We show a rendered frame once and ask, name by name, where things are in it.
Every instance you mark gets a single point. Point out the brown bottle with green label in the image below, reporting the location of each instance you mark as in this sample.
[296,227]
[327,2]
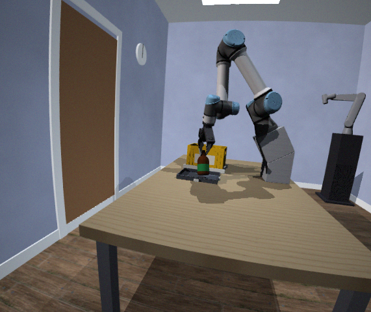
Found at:
[203,165]

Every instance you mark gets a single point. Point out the yellow divided crate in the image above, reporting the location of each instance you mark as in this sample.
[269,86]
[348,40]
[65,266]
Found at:
[215,155]

